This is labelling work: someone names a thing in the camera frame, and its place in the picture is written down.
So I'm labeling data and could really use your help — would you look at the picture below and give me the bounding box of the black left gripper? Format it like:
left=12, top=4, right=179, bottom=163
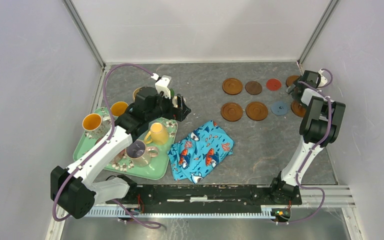
left=146, top=90, right=191, bottom=123

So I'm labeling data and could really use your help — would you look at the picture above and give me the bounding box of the brown wooden coaster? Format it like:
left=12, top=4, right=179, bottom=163
left=290, top=100, right=307, bottom=118
left=220, top=102, right=243, bottom=122
left=222, top=78, right=243, bottom=95
left=245, top=101, right=269, bottom=121
left=285, top=75, right=301, bottom=88

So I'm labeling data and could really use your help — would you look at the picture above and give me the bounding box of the red round coaster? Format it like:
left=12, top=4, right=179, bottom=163
left=266, top=78, right=282, bottom=91

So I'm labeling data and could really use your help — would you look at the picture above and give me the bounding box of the blue round coaster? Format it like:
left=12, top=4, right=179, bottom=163
left=270, top=101, right=288, bottom=116

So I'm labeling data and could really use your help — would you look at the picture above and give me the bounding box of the yellow mug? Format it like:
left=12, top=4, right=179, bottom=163
left=143, top=122, right=169, bottom=146

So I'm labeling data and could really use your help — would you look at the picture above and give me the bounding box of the dark brown round coaster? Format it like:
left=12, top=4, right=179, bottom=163
left=245, top=81, right=263, bottom=95

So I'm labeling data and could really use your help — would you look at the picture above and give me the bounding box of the beige mug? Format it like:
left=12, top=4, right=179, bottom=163
left=132, top=87, right=141, bottom=101

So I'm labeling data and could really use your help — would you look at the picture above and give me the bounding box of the green inside floral mug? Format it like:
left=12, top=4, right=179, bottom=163
left=169, top=88, right=186, bottom=108

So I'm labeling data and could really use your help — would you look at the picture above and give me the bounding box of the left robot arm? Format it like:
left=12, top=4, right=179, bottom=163
left=50, top=87, right=191, bottom=221

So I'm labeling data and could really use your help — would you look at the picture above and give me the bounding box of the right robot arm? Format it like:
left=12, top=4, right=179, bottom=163
left=268, top=68, right=346, bottom=204

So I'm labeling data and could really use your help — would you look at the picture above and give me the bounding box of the small cup orange inside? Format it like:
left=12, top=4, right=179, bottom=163
left=110, top=101, right=129, bottom=119

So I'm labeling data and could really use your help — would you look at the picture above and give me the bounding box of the floral cup orange inside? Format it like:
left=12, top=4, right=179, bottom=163
left=82, top=113, right=110, bottom=139

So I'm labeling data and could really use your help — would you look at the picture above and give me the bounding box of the blue shark print cloth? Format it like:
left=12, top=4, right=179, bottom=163
left=167, top=120, right=235, bottom=184

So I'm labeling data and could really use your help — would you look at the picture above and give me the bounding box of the green floral tray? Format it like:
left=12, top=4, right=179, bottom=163
left=73, top=107, right=178, bottom=180

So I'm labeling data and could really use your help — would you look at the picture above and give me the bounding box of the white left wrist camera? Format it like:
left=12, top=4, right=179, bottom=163
left=151, top=73, right=172, bottom=99

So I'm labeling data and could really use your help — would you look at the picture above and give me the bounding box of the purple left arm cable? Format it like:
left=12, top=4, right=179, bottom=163
left=52, top=63, right=155, bottom=222

